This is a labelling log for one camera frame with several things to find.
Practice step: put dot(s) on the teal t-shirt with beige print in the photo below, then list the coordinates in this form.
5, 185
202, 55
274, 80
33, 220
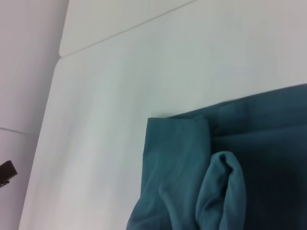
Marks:
216, 167

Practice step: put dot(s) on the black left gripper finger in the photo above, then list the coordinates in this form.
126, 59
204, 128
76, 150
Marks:
6, 171

